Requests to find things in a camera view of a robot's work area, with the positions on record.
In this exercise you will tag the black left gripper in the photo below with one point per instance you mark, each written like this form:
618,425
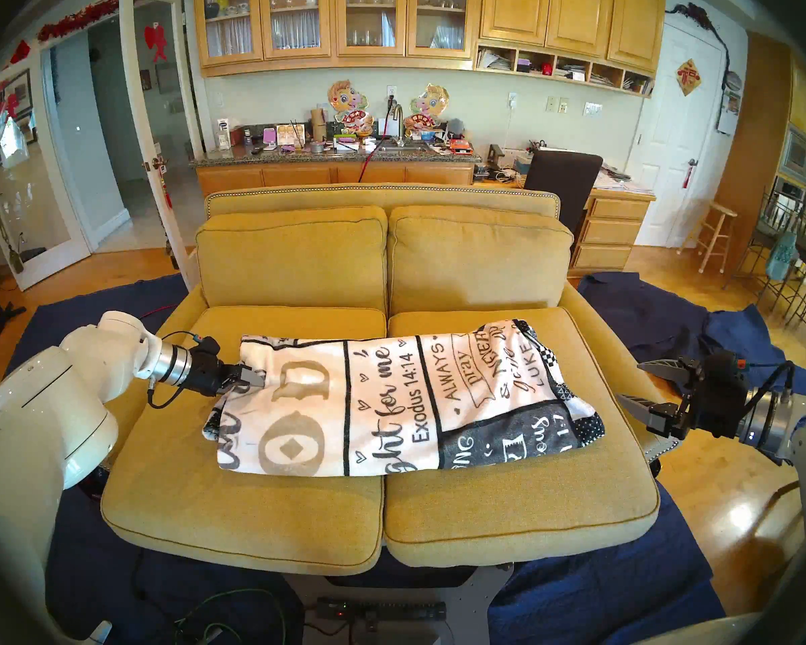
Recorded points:
208,371

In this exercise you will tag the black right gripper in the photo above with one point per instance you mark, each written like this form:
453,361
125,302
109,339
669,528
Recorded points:
715,395

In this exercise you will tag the white black scripture blanket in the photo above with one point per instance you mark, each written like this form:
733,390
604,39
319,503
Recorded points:
389,402

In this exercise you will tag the crumpled dark blue blanket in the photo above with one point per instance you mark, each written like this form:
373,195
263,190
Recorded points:
645,301

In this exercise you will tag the yellow sofa seat cushion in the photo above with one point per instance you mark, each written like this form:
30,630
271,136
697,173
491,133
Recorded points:
524,509
242,509

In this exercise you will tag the yellow sofa back cushion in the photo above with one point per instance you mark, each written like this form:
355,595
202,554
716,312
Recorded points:
289,254
477,261

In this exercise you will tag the wooden desk with drawers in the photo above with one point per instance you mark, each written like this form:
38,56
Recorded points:
611,232

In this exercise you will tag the teal bag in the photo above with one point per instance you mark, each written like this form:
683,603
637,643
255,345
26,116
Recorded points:
781,257

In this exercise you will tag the black bag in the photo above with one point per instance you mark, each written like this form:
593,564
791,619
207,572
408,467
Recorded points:
94,482

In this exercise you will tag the wooden stool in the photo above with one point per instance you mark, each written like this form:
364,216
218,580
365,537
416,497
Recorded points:
721,211

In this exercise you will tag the granite kitchen counter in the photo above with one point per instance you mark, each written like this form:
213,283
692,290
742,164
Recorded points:
302,173

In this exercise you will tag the yellow two-seat sofa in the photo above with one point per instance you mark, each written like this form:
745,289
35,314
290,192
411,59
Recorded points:
383,197

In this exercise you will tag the black office chair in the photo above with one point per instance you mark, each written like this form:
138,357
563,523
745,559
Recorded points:
561,178

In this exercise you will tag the white panelled door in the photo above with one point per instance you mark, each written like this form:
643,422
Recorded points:
672,146

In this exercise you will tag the black standing fan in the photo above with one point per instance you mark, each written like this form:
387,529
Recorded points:
1,312

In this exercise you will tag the tall wooden cabinet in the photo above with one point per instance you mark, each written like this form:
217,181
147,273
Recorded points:
752,146

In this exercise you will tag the brown cardboard tube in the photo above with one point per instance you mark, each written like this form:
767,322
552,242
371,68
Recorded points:
318,125

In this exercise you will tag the built-in steel oven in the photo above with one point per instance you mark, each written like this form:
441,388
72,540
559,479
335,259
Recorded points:
799,155

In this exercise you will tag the black power strip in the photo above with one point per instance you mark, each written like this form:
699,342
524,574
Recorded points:
389,610

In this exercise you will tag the white glass panel door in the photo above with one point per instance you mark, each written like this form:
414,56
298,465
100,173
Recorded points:
30,193
133,79

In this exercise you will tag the chrome kitchen faucet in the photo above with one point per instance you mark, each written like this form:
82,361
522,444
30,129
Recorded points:
400,119

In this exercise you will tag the red diamond door decoration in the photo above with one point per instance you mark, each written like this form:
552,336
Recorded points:
688,77

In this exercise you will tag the orange box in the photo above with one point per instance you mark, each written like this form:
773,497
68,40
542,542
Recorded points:
461,146

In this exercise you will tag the dark garland over door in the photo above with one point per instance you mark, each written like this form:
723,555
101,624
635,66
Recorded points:
695,11

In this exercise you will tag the red tinsel garland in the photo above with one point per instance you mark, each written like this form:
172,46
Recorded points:
77,19

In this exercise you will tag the small picture frame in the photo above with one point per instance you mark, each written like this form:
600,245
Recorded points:
290,135

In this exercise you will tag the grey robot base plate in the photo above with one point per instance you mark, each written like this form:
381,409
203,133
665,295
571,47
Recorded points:
473,603

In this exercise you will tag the wall calendar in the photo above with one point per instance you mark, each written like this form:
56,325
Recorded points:
729,113

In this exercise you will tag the cartoon child wall decoration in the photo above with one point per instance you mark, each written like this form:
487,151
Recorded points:
430,103
346,101

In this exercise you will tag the wooden wall cabinets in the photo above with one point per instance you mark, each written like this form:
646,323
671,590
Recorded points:
517,9

